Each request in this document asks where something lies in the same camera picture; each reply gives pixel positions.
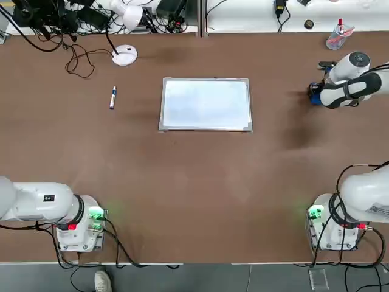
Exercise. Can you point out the blue white whiteboard marker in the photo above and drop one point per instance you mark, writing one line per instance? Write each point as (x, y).
(113, 98)

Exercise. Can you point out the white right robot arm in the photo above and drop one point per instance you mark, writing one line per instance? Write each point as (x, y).
(343, 71)

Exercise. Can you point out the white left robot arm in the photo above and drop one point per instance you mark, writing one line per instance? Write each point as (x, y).
(36, 200)

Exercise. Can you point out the red marker pen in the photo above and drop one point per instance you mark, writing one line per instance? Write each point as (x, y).
(340, 24)

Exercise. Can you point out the silver framed whiteboard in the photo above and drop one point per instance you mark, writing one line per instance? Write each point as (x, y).
(206, 103)

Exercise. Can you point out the clear pen cup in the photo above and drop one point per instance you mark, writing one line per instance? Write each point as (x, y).
(334, 41)

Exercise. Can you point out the black power adapter yellow label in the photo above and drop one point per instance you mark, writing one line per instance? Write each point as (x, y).
(279, 6)

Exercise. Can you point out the black power supply unit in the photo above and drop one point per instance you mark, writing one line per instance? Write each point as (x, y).
(171, 7)

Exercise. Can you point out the clear floor plate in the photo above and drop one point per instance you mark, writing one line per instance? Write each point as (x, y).
(318, 278)

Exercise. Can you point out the white desk lamp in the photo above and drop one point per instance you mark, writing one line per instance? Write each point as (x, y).
(124, 56)

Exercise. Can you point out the person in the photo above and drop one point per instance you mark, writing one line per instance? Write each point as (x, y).
(102, 281)

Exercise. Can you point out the dark right wrist bracket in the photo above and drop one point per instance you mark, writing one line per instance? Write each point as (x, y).
(327, 64)

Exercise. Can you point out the aluminium frame post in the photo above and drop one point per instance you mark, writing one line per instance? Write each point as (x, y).
(202, 18)

